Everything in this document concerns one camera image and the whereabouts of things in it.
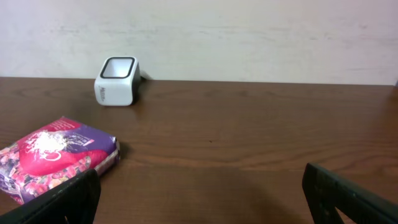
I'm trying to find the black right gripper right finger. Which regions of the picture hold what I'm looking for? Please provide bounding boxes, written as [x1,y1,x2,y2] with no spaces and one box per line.
[302,163,397,224]

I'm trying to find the purple pink Carefree pack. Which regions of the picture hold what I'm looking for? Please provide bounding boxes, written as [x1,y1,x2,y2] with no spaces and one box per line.
[1,117,120,204]

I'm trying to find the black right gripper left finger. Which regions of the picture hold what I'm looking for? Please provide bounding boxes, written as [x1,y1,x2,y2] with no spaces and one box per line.
[1,169,101,224]

